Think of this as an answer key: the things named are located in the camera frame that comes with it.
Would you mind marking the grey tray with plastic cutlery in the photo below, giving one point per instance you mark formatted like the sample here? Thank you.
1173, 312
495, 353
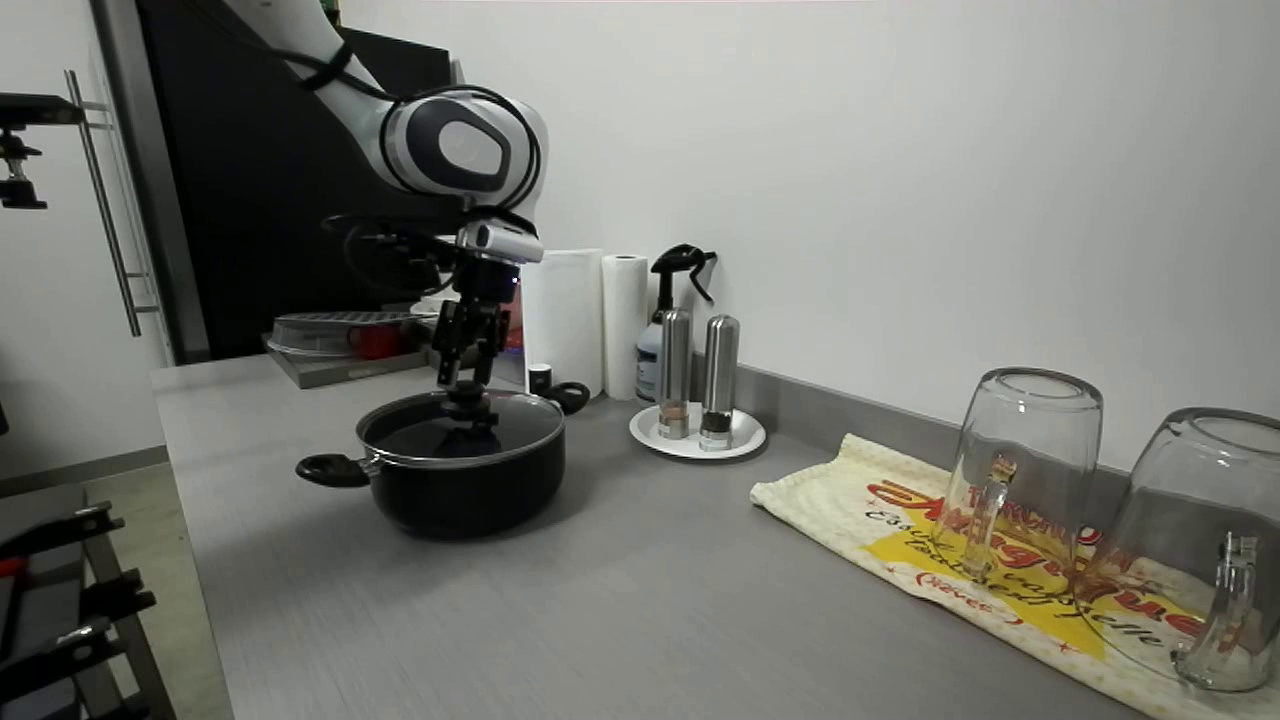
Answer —
347, 371

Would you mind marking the steel pepper mill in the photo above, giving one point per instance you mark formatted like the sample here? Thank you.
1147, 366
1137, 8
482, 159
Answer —
717, 382
674, 373

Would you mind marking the glass lid with black knob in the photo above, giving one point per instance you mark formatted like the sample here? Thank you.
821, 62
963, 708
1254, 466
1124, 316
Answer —
461, 426

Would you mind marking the black cooking pot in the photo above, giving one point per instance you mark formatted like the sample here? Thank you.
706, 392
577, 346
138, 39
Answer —
467, 492

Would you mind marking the small round white plate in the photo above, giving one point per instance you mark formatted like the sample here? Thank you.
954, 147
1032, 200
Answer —
699, 437

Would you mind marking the white paper towel roll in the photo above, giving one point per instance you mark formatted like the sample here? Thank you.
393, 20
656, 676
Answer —
568, 320
624, 325

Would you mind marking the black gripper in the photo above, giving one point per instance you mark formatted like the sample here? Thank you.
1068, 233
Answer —
475, 312

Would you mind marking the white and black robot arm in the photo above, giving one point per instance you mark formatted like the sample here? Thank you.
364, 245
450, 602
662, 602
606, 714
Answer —
453, 141

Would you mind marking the clear drinking glass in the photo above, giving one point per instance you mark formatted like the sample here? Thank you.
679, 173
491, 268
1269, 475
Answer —
1200, 532
1024, 466

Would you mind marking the printed yellow red dish towel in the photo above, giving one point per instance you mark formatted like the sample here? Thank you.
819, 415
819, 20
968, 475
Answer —
963, 563

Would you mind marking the dark tall cabinet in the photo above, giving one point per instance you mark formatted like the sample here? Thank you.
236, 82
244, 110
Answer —
252, 184

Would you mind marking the clear container with red lid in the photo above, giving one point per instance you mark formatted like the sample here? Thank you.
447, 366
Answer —
376, 336

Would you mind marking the spray bottle with black nozzle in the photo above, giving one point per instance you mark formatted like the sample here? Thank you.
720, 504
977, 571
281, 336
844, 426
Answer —
656, 342

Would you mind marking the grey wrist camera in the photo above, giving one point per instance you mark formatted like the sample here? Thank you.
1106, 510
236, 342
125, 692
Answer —
506, 240

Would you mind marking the black camera on stand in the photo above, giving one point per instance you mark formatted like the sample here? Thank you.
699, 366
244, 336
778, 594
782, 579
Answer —
27, 147

